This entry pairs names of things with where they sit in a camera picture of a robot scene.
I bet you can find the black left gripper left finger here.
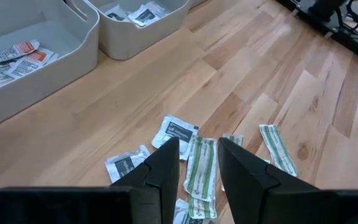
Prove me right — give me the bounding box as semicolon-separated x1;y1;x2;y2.
109;136;181;224

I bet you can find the white packet with red print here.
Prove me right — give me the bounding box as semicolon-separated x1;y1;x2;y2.
0;63;17;88
7;49;58;78
0;39;40;65

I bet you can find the white plastic bin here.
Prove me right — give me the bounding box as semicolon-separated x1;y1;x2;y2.
84;0;192;61
0;0;101;130

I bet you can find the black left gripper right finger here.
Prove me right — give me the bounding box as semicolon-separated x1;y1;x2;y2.
218;137;320;224

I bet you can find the green striped bandage packet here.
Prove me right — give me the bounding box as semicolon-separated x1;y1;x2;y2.
183;135;219;203
259;124;300;177
187;194;218;220
222;133;245;147

